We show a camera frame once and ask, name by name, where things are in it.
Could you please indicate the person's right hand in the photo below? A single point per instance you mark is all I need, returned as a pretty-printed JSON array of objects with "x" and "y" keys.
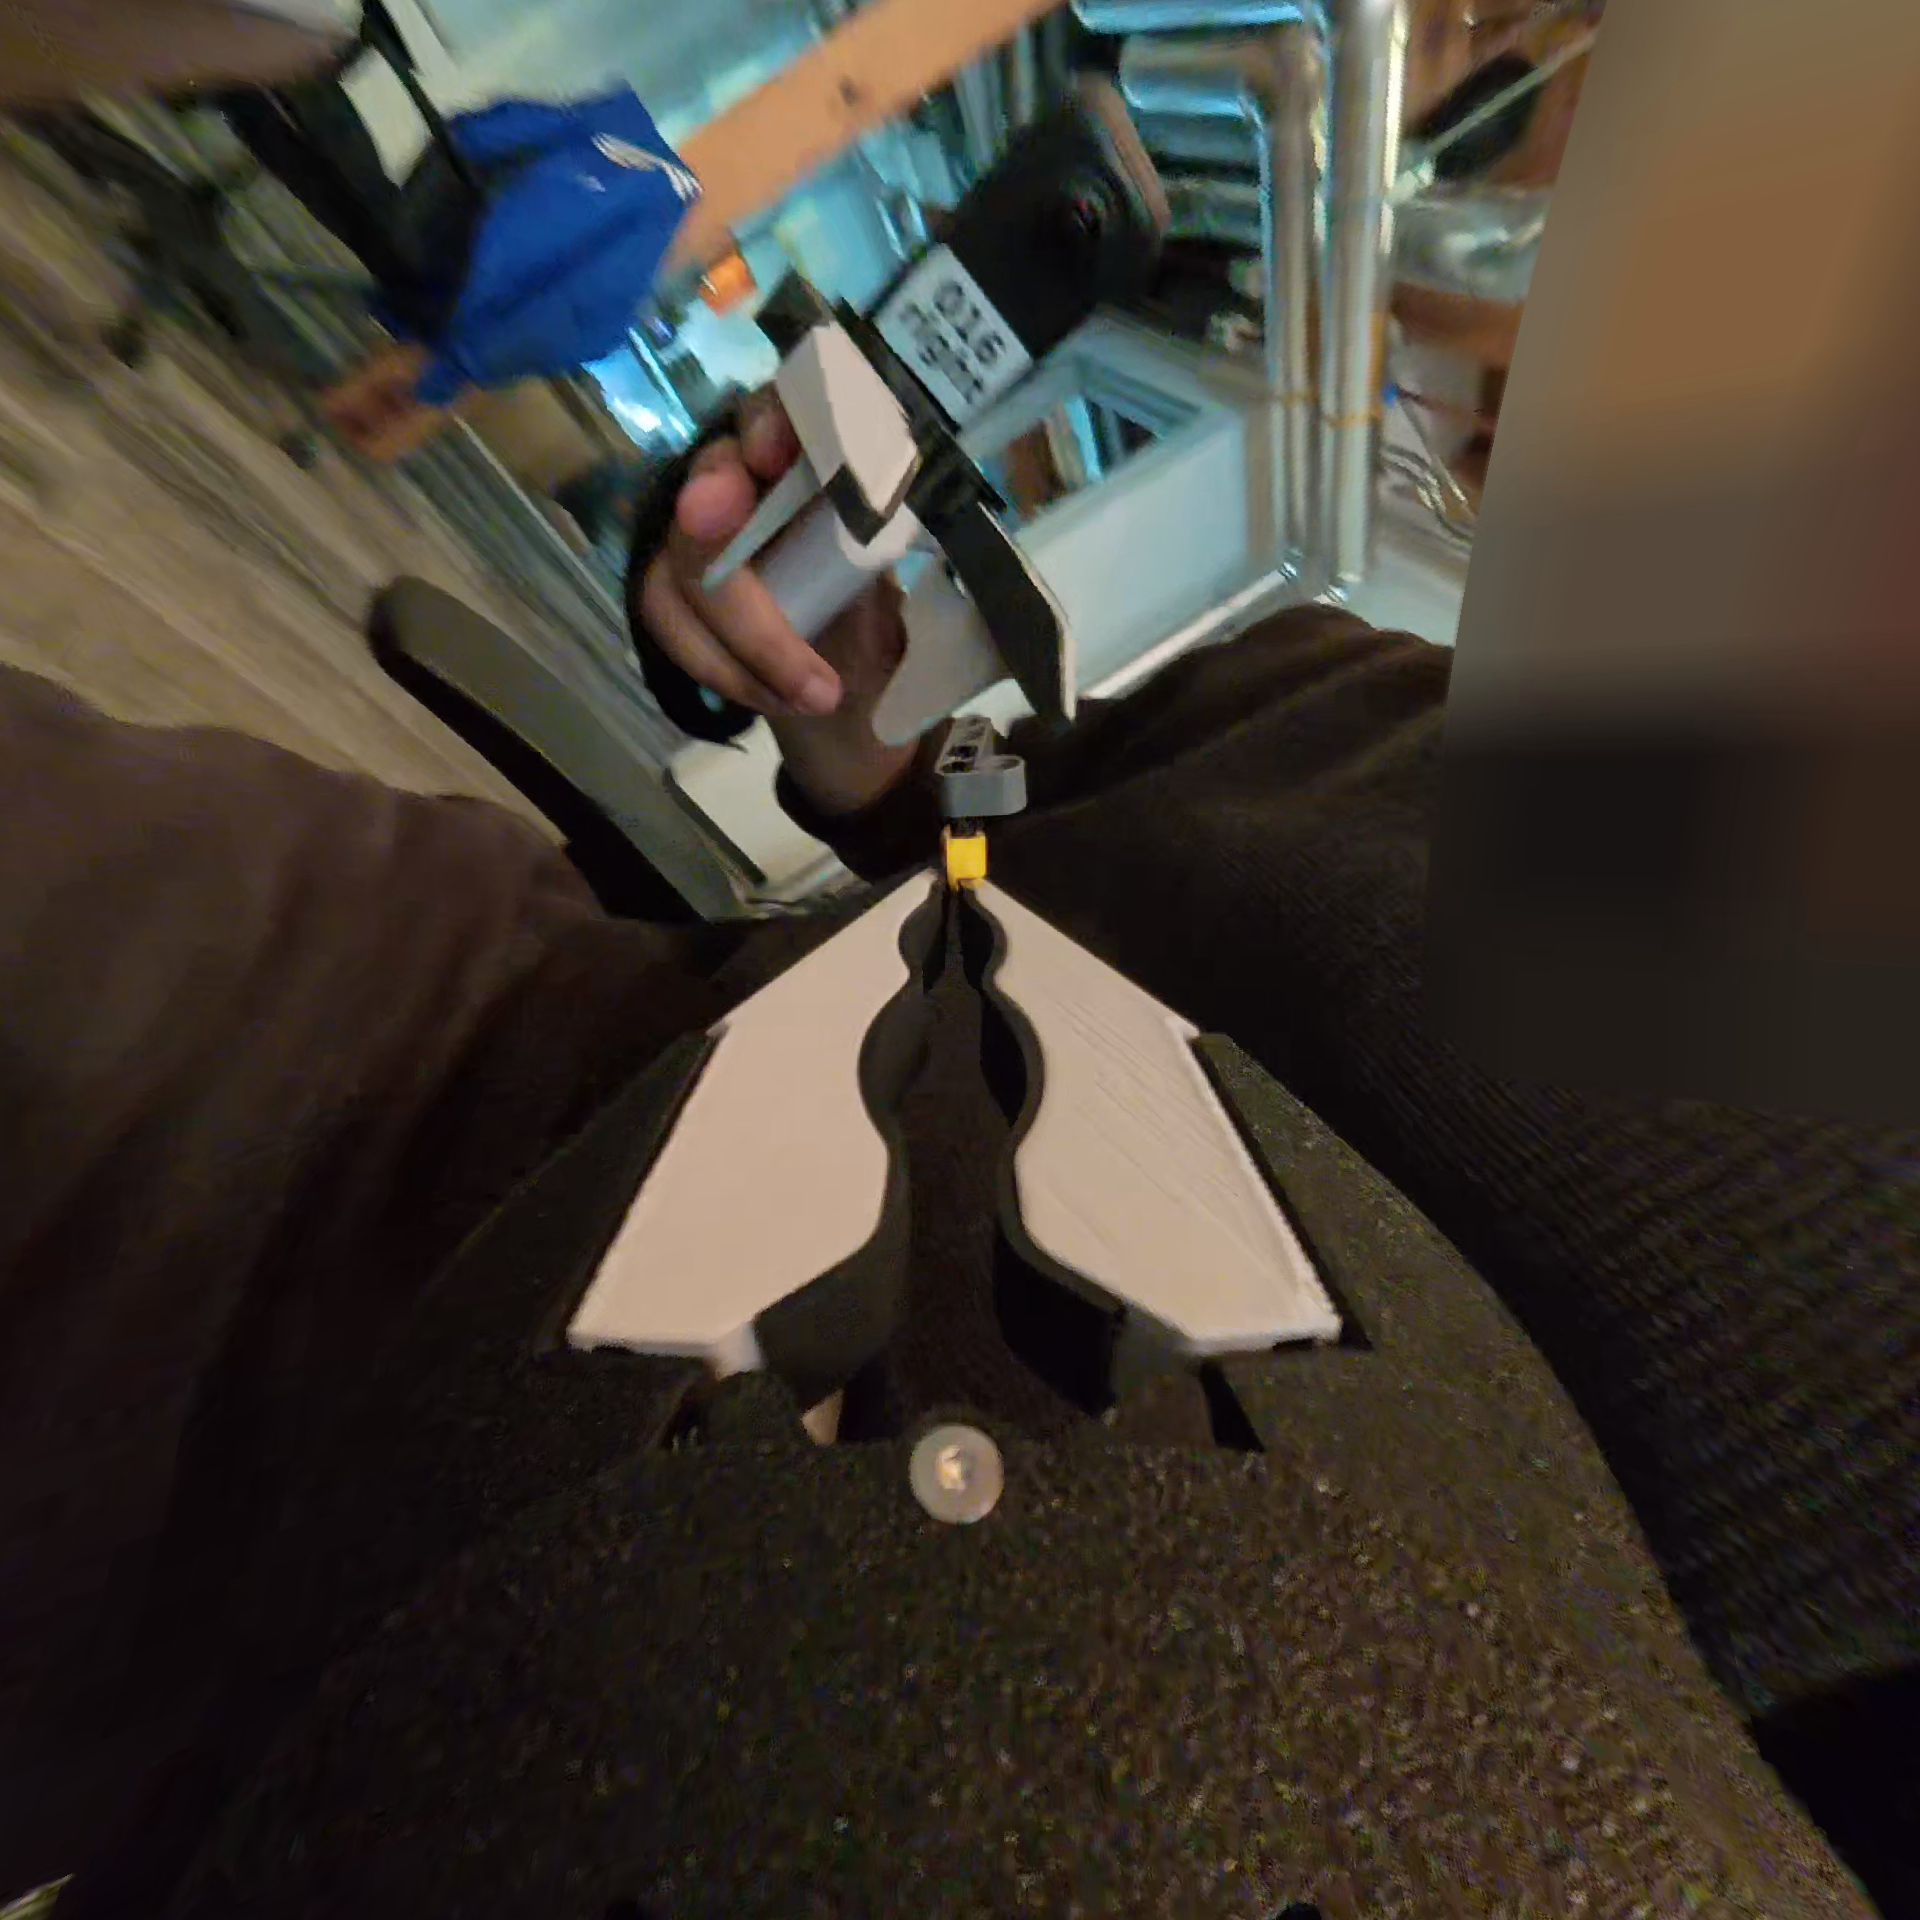
[{"x": 735, "y": 645}]

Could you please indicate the wooden support beam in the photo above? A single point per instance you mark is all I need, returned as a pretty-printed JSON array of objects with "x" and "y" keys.
[{"x": 840, "y": 106}]

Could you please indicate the black office chair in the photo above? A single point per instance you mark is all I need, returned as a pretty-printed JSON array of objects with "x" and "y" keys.
[{"x": 494, "y": 675}]

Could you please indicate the grey angled beam with pins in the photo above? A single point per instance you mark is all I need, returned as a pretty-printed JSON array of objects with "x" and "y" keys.
[{"x": 983, "y": 774}]

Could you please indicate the blue fabric object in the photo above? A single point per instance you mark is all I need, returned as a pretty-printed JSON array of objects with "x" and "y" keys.
[{"x": 557, "y": 242}]

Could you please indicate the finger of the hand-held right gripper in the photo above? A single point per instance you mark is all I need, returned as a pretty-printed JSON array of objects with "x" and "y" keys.
[
  {"x": 945, "y": 661},
  {"x": 849, "y": 422}
]

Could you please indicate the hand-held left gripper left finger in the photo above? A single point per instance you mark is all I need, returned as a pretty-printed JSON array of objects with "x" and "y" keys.
[{"x": 750, "y": 1185}]

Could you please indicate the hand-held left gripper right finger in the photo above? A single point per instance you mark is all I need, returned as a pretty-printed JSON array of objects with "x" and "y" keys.
[{"x": 1156, "y": 1185}]

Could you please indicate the shiny metal pipe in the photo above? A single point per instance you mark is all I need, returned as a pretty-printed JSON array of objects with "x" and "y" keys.
[{"x": 1358, "y": 226}]

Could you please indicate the person's torso in dark sweater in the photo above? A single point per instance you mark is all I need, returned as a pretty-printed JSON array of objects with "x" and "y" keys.
[{"x": 224, "y": 1050}]

